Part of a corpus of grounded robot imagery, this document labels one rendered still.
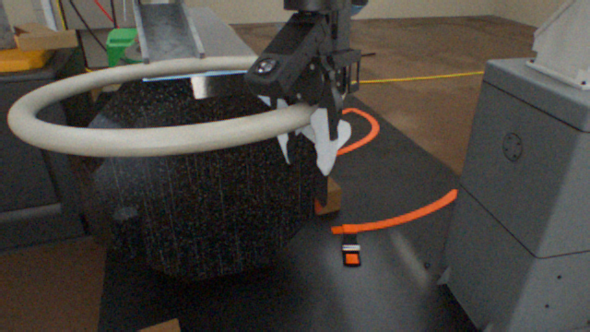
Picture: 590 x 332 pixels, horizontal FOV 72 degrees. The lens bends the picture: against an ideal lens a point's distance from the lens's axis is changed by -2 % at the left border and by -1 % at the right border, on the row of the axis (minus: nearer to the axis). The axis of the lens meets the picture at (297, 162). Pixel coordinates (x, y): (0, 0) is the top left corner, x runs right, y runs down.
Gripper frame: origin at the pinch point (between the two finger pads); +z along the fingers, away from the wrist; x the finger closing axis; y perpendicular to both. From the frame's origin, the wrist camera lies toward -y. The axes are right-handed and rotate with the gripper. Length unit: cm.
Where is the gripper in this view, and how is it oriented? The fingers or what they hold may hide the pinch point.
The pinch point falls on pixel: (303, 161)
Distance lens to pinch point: 53.3
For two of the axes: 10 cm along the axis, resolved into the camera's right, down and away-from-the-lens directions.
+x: -7.7, -2.5, 5.8
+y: 6.4, -3.2, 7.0
